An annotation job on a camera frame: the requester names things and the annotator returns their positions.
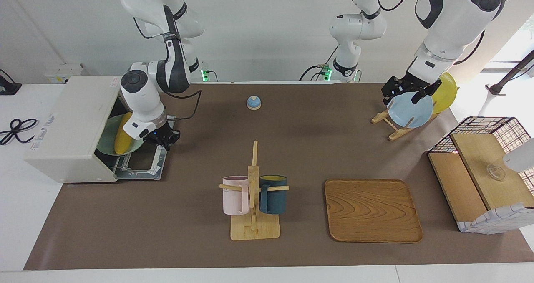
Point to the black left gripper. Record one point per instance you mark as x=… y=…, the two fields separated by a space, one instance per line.
x=411 y=84

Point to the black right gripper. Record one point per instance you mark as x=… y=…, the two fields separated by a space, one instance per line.
x=160 y=133

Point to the yellow corn cob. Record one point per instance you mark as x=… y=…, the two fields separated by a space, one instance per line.
x=123 y=137

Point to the pale green plate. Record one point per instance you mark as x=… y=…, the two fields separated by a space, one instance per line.
x=106 y=143

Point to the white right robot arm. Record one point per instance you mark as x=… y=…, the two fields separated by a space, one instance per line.
x=139 y=95

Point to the white toaster oven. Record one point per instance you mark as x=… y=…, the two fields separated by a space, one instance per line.
x=69 y=128

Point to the light blue plate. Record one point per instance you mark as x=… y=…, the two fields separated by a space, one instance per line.
x=411 y=114

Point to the wooden plate rack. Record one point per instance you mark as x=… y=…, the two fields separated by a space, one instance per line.
x=396 y=135

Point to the yellow plate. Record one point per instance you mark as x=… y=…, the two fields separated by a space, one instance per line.
x=446 y=95

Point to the brown table mat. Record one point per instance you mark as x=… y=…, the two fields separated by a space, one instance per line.
x=187 y=216

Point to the pink mug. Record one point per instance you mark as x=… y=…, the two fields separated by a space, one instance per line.
x=233 y=197

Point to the small blue round bell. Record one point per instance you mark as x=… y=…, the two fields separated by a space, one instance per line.
x=253 y=103

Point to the black tripod pole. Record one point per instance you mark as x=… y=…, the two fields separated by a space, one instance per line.
x=511 y=74

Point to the small clear glass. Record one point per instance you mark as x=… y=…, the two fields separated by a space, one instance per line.
x=495 y=172

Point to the wooden serving tray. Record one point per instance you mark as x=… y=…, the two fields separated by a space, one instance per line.
x=371 y=210

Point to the wooden mug rack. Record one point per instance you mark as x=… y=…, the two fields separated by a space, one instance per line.
x=253 y=228

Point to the dark teal mug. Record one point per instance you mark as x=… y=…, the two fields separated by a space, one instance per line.
x=275 y=199

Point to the white rounded device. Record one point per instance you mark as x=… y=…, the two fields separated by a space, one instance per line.
x=521 y=157

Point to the black stand base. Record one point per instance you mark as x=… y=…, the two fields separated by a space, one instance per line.
x=8 y=87

